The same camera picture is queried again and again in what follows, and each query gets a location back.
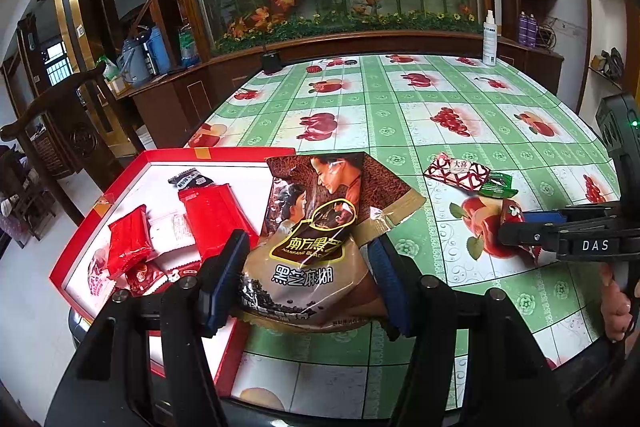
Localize green plastic bottle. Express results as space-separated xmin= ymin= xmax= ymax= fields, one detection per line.
xmin=178 ymin=23 xmax=200 ymax=68

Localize red white patterned packet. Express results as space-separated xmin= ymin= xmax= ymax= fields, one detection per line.
xmin=422 ymin=154 xmax=491 ymax=196

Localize dark red small packet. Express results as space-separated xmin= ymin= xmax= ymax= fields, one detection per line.
xmin=124 ymin=262 xmax=168 ymax=297

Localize translucent pink snack packet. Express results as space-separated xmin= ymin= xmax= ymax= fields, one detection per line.
xmin=86 ymin=252 xmax=118 ymax=305

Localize person's right hand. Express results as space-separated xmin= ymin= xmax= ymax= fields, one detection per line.
xmin=600 ymin=266 xmax=636 ymax=343

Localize red shallow gift box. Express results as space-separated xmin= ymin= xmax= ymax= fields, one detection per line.
xmin=49 ymin=147 xmax=298 ymax=400

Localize large red snack packet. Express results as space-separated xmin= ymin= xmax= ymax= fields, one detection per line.
xmin=179 ymin=184 xmax=261 ymax=265

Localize tall wooden cabinet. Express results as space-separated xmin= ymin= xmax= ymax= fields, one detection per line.
xmin=50 ymin=0 xmax=126 ymax=148

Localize black small holder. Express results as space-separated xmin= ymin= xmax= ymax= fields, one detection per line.
xmin=260 ymin=49 xmax=282 ymax=76

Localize black white snack packet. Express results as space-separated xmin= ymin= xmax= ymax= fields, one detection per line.
xmin=167 ymin=171 xmax=215 ymax=192

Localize small red snack packet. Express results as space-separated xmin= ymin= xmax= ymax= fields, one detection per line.
xmin=107 ymin=204 xmax=153 ymax=280

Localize coiled cables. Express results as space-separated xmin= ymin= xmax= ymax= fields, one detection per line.
xmin=537 ymin=19 xmax=561 ymax=50

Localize dark carved wooden chair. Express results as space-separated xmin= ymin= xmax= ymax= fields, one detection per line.
xmin=0 ymin=62 xmax=146 ymax=228

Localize white spray bottle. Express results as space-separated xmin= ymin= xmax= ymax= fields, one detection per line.
xmin=481 ymin=9 xmax=499 ymax=68

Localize green snack packet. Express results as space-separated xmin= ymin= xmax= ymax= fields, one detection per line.
xmin=479 ymin=173 xmax=520 ymax=198

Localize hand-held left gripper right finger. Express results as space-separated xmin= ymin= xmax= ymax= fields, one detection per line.
xmin=366 ymin=232 xmax=586 ymax=427

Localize green fruit-print tablecloth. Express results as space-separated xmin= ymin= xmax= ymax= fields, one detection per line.
xmin=185 ymin=52 xmax=623 ymax=413

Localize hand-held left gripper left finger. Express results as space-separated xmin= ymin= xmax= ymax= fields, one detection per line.
xmin=45 ymin=229 xmax=251 ymax=427

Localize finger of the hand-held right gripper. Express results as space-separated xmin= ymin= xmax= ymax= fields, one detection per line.
xmin=496 ymin=221 xmax=567 ymax=254
xmin=521 ymin=205 xmax=622 ymax=226

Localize blue thermos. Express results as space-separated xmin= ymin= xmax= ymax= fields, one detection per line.
xmin=146 ymin=26 xmax=172 ymax=75

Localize white pink-edged snack packet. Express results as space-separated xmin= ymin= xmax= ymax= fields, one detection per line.
xmin=145 ymin=213 xmax=203 ymax=280

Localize brown printed powder bag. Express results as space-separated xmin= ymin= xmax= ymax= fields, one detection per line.
xmin=235 ymin=152 xmax=428 ymax=333

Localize dark tool on shelf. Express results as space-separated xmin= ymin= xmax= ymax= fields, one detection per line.
xmin=592 ymin=48 xmax=626 ymax=82

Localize grey-blue kettle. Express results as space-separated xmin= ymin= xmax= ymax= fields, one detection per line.
xmin=116 ymin=38 xmax=152 ymax=86

